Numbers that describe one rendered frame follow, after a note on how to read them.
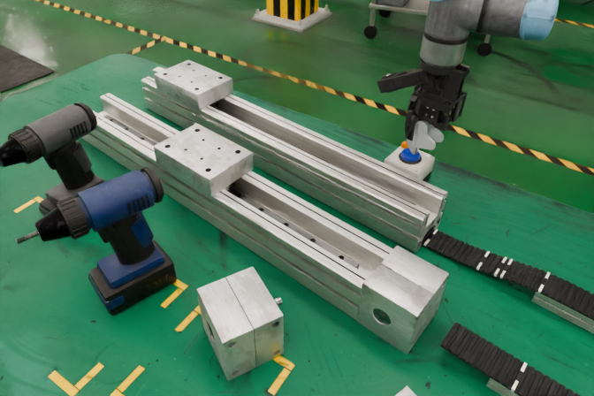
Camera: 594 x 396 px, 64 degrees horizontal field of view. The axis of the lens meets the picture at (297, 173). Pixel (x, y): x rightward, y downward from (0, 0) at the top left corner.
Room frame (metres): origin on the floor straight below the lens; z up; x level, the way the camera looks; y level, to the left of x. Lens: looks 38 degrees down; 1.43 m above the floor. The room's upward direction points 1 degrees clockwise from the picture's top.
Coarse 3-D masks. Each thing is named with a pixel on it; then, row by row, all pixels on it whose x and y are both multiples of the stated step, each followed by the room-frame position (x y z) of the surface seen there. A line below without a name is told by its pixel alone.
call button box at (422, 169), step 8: (392, 152) 0.83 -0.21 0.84; (400, 152) 0.83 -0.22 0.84; (424, 152) 0.83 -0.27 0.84; (392, 160) 0.80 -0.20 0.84; (400, 160) 0.80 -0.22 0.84; (424, 160) 0.81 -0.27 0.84; (432, 160) 0.81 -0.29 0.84; (400, 168) 0.78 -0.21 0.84; (408, 168) 0.78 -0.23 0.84; (416, 168) 0.78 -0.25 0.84; (424, 168) 0.78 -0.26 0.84; (416, 176) 0.76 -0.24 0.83; (424, 176) 0.79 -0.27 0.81
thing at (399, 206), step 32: (160, 96) 1.06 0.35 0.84; (224, 128) 0.91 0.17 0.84; (256, 128) 0.92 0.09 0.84; (288, 128) 0.89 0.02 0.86; (256, 160) 0.85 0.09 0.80; (288, 160) 0.80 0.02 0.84; (320, 160) 0.77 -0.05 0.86; (352, 160) 0.78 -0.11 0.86; (320, 192) 0.74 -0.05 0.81; (352, 192) 0.70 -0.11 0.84; (384, 192) 0.67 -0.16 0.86; (416, 192) 0.69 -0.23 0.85; (384, 224) 0.64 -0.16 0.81; (416, 224) 0.61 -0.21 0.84
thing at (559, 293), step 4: (560, 280) 0.51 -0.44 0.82; (564, 280) 0.51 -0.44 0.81; (556, 284) 0.51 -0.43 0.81; (560, 284) 0.50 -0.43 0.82; (564, 284) 0.51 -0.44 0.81; (568, 284) 0.50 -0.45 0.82; (556, 288) 0.49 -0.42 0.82; (560, 288) 0.50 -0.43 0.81; (564, 288) 0.49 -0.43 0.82; (568, 288) 0.50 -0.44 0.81; (552, 292) 0.49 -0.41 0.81; (556, 292) 0.49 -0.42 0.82; (560, 292) 0.49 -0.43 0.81; (564, 292) 0.49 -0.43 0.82; (552, 296) 0.48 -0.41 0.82; (556, 296) 0.48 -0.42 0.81; (560, 296) 0.48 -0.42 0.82; (564, 296) 0.48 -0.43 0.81; (556, 300) 0.47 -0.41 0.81; (560, 300) 0.47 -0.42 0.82
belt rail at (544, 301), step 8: (536, 296) 0.50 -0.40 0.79; (544, 296) 0.49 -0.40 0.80; (544, 304) 0.48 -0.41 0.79; (552, 304) 0.48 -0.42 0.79; (560, 304) 0.47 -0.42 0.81; (552, 312) 0.47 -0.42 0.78; (560, 312) 0.47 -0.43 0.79; (568, 312) 0.47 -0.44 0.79; (576, 312) 0.46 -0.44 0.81; (568, 320) 0.46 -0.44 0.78; (576, 320) 0.45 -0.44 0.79; (584, 320) 0.45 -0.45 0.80; (592, 320) 0.44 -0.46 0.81; (584, 328) 0.44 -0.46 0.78; (592, 328) 0.44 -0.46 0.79
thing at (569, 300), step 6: (570, 288) 0.50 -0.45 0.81; (576, 288) 0.50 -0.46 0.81; (582, 288) 0.50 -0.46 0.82; (570, 294) 0.48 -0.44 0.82; (576, 294) 0.48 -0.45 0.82; (582, 294) 0.49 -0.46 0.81; (564, 300) 0.47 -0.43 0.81; (570, 300) 0.47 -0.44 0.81; (576, 300) 0.47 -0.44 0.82; (570, 306) 0.46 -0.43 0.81; (576, 306) 0.46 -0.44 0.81
